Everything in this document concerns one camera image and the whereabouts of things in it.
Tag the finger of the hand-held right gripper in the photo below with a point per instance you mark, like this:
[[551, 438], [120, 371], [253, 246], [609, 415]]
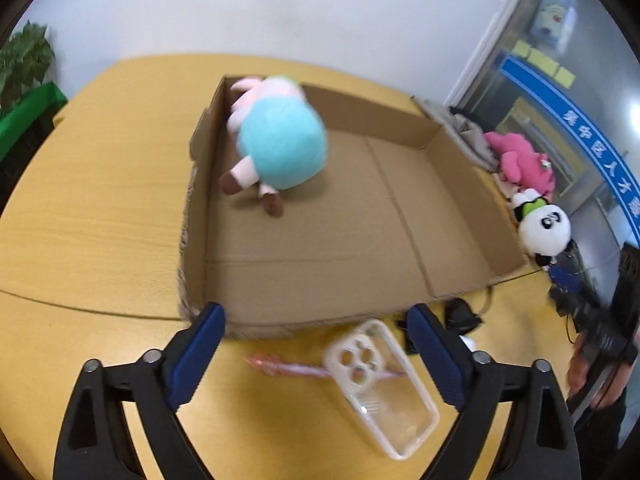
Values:
[[570, 305]]

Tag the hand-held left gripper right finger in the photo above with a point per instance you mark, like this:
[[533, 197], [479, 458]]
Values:
[[440, 355]]

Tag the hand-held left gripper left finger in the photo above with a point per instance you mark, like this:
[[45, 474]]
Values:
[[197, 355]]

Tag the white earbuds case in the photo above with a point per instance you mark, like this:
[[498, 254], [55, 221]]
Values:
[[467, 344]]

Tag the black sunglasses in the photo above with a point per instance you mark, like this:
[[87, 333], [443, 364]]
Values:
[[460, 315]]

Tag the pink transparent pen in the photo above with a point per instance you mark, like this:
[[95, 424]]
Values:
[[272, 364]]

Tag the clear phone case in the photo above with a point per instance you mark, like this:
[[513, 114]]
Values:
[[360, 360]]

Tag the cardboard box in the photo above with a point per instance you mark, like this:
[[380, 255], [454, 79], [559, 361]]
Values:
[[350, 210]]

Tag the pink pig plush toy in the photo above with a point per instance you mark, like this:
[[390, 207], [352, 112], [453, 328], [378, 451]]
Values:
[[280, 140]]

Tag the person's right hand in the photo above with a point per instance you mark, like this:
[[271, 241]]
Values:
[[577, 370]]

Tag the panda plush toy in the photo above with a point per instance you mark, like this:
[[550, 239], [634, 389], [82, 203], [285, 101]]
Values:
[[545, 230]]

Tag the grey cloth bag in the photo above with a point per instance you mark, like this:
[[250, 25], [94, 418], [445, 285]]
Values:
[[470, 135]]

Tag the blue door banner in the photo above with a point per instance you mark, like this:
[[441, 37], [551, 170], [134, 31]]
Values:
[[550, 92]]

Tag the row of yellow sticky notes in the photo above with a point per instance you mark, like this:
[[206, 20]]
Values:
[[542, 60]]

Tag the light blue door poster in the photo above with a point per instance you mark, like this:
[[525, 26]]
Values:
[[552, 15]]

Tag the green potted plant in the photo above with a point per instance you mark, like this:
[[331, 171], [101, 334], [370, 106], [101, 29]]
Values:
[[25, 60]]

